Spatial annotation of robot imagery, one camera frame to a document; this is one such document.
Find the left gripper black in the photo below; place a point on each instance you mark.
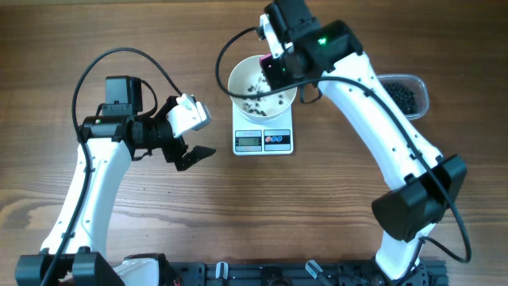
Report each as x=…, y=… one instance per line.
x=173, y=141

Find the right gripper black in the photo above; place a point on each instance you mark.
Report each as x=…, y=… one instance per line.
x=272, y=74

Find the pink scoop blue handle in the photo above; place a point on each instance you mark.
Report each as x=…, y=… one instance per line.
x=265, y=61

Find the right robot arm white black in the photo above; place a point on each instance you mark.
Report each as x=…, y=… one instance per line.
x=423, y=185

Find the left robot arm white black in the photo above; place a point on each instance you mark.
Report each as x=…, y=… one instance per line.
x=77, y=242

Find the white bowl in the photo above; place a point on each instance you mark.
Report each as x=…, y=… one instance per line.
x=248, y=79

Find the black beans in bowl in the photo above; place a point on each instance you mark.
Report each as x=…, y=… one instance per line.
x=264, y=106

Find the white digital kitchen scale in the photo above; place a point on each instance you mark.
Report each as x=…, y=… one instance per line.
x=263, y=136

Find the black beans in container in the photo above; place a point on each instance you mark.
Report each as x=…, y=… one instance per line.
x=403, y=97

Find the clear plastic container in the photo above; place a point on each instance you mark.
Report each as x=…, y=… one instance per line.
x=414, y=83

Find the black mounting rail base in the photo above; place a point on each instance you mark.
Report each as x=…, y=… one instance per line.
x=258, y=273

